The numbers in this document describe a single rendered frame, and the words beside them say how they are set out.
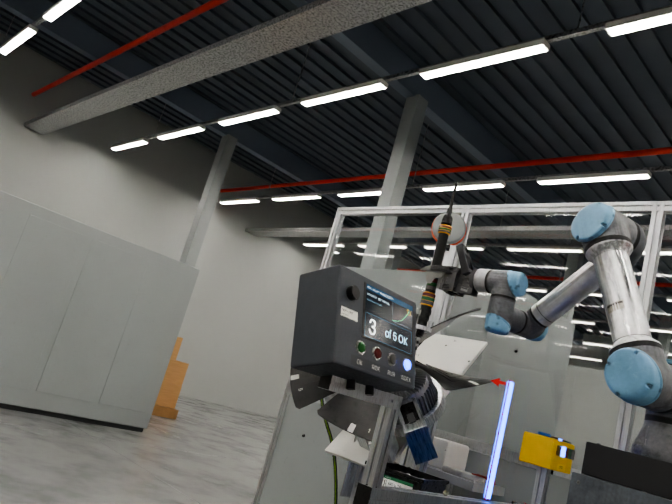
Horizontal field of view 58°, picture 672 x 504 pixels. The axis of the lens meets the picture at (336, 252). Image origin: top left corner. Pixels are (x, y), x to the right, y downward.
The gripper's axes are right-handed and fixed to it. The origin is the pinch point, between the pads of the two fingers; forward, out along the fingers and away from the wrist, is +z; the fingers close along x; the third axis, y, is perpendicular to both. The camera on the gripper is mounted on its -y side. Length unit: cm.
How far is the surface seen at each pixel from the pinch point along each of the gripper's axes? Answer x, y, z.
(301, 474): 70, 90, 98
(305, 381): -13, 47, 29
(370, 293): -74, 27, -43
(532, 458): 21, 50, -39
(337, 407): -23, 51, 3
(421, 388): 7.4, 38.5, -3.5
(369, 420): -16, 52, -5
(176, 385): 400, 106, 725
